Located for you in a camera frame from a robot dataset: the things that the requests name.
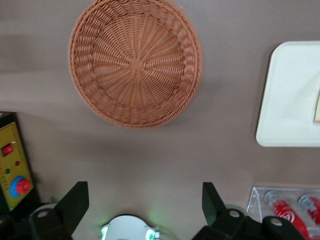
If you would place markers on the brown round wicker basket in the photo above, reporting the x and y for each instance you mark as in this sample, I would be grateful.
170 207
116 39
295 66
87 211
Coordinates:
136 65

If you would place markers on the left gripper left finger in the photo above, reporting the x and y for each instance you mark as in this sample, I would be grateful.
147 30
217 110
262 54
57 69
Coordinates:
65 215

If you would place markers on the red cola bottle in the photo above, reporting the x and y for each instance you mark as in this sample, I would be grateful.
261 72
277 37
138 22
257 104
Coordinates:
287 215
313 210

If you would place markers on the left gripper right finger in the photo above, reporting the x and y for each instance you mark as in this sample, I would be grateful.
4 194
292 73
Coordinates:
220 220

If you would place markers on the clear acrylic bottle rack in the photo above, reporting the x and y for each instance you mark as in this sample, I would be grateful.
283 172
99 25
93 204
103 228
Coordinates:
255 200

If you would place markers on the triangle sandwich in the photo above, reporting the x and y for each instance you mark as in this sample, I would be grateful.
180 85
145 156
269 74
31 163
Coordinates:
317 107

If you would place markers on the cream plastic tray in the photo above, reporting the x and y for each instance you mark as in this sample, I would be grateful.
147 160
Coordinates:
287 100

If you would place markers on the black yellow food warmer appliance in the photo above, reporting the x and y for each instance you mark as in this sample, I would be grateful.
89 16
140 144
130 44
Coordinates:
12 140

